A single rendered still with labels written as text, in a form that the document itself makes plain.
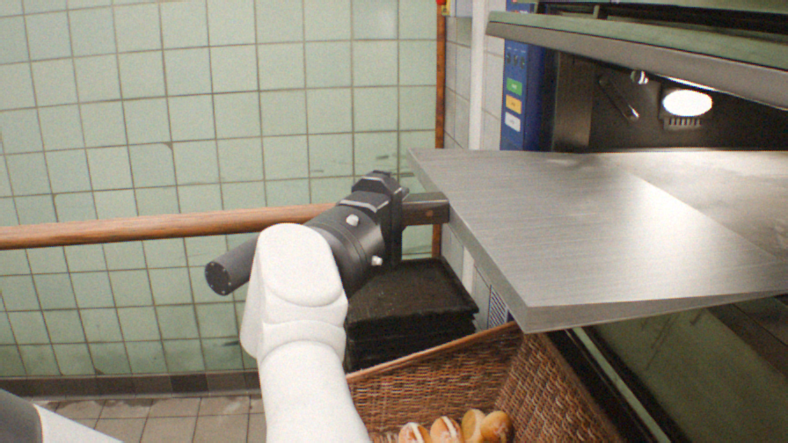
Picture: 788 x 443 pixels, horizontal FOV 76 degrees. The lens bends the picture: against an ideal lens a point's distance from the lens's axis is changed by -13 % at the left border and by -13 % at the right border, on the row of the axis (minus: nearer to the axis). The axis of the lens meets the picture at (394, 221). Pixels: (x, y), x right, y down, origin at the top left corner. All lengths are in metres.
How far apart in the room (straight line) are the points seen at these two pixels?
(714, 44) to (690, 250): 0.29
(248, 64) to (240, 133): 0.23
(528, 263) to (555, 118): 0.53
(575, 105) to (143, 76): 1.37
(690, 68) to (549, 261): 0.26
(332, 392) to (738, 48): 0.39
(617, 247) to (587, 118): 0.49
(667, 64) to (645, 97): 0.66
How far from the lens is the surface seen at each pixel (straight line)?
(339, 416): 0.39
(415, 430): 1.20
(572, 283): 0.59
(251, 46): 1.91
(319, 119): 1.93
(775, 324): 0.67
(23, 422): 0.21
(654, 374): 0.85
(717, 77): 0.49
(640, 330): 0.89
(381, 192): 0.65
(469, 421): 1.24
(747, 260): 0.73
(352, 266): 0.55
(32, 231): 0.78
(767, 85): 0.45
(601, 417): 0.96
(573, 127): 1.14
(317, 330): 0.44
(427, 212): 0.71
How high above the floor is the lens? 1.45
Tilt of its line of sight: 21 degrees down
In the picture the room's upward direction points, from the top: straight up
